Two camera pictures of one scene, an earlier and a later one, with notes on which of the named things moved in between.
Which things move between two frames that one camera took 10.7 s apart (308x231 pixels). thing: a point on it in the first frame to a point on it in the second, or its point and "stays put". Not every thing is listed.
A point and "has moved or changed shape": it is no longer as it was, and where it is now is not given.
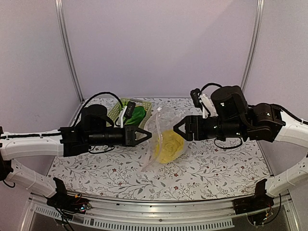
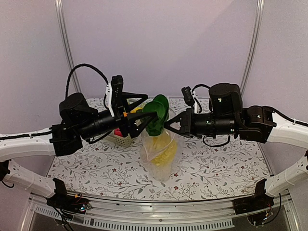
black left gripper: x=129 y=135 to x=127 y=125
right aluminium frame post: x=260 y=9 stays put
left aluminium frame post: x=62 y=23 stays put
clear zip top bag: x=161 y=145 has moved or changed shape
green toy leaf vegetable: x=138 y=115 has moved or changed shape
